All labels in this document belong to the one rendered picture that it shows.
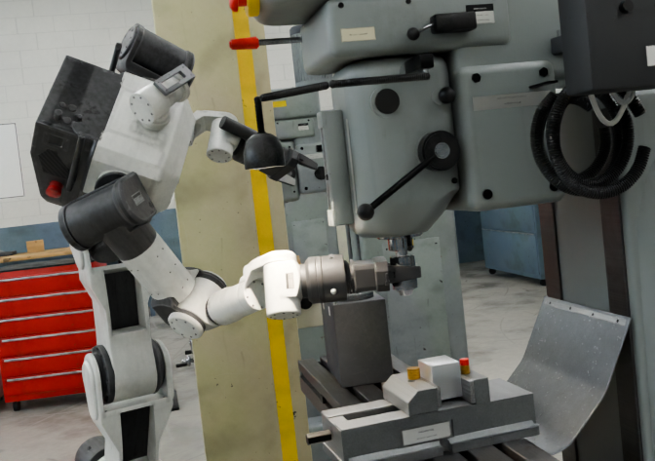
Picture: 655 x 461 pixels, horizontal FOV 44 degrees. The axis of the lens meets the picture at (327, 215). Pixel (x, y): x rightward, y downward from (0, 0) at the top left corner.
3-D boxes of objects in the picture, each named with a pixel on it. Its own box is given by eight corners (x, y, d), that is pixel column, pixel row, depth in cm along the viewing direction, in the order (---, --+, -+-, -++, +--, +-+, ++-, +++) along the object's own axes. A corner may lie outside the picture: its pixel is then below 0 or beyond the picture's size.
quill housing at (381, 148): (368, 243, 140) (349, 57, 138) (339, 236, 160) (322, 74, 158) (471, 229, 144) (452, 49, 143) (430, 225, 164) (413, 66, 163)
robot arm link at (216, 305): (253, 326, 158) (201, 345, 172) (274, 286, 165) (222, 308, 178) (213, 291, 155) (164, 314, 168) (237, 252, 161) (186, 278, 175)
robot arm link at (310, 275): (321, 249, 150) (259, 255, 150) (327, 306, 146) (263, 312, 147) (324, 265, 161) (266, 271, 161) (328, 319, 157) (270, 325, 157)
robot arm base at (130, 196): (86, 268, 158) (50, 225, 152) (99, 231, 169) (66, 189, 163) (151, 238, 155) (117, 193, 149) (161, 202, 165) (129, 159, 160)
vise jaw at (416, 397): (408, 416, 132) (406, 392, 131) (383, 398, 144) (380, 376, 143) (443, 409, 133) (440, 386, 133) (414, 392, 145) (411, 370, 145)
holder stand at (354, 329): (341, 388, 179) (331, 299, 178) (327, 366, 201) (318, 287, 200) (394, 380, 181) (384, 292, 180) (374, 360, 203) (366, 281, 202)
